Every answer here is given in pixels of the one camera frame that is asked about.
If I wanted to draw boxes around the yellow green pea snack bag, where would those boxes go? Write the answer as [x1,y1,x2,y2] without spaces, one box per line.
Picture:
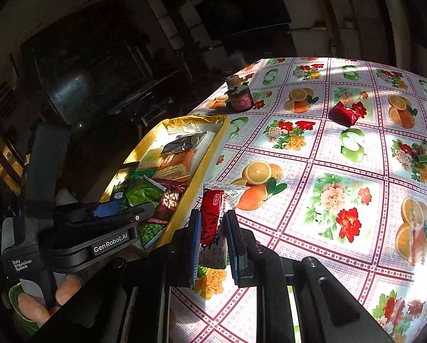
[138,222,165,249]

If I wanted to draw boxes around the brown red snack bag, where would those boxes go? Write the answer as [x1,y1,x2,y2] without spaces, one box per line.
[152,178,188,222]

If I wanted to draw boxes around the red white small packet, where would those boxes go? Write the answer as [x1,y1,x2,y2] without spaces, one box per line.
[198,181,250,270]

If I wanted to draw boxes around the green yellow cracker package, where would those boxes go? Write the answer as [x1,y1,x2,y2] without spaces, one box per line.
[137,146,163,170]

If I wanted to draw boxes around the orange cracker package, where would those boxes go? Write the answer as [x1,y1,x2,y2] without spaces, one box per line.
[158,149,194,174]

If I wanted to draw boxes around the dark green cracker packet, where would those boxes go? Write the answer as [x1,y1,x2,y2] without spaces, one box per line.
[110,167,136,201]

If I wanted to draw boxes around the person's left hand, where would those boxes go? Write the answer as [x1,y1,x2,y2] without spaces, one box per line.
[8,275,82,324]

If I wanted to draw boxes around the yellow-rimmed white cardboard tray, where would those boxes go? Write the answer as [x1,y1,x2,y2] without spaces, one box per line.
[99,115,229,252]

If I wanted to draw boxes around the floral fruit tablecloth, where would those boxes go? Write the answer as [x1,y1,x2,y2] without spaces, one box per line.
[163,56,427,343]

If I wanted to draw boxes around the dark jar with pink label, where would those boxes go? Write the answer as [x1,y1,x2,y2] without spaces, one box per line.
[226,74,255,112]

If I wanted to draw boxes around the red wrapped candy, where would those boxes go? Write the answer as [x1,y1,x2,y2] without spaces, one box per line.
[328,101,360,127]

